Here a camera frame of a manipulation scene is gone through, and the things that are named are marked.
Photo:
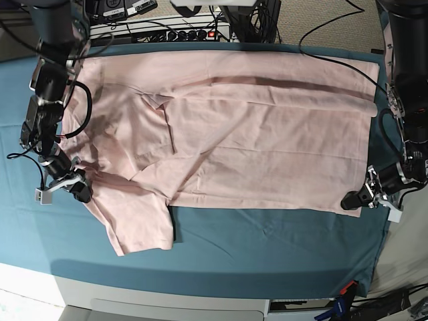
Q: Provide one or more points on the pink T-shirt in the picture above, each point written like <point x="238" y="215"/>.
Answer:
<point x="217" y="129"/>

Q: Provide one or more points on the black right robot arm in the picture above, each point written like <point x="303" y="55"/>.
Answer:
<point x="64" y="42"/>

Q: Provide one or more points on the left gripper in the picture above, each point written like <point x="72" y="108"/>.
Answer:
<point x="379" y="185"/>

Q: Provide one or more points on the teal table cloth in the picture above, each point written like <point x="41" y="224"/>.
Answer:
<point x="232" y="253"/>

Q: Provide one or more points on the black power strip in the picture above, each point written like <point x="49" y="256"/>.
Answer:
<point x="186" y="35"/>

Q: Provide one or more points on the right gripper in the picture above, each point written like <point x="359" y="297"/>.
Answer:
<point x="60" y="172"/>

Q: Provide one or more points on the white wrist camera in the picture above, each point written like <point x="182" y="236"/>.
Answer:
<point x="395" y="214"/>
<point x="43" y="197"/>

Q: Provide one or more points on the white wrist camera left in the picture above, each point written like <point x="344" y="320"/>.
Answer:
<point x="395" y="214"/>

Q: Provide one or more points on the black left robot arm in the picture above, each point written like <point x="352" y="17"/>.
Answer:
<point x="403" y="125"/>

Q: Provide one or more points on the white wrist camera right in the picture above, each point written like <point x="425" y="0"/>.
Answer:
<point x="43" y="197"/>

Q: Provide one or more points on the orange blue clamp lower right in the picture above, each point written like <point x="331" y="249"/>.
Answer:
<point x="342" y="305"/>

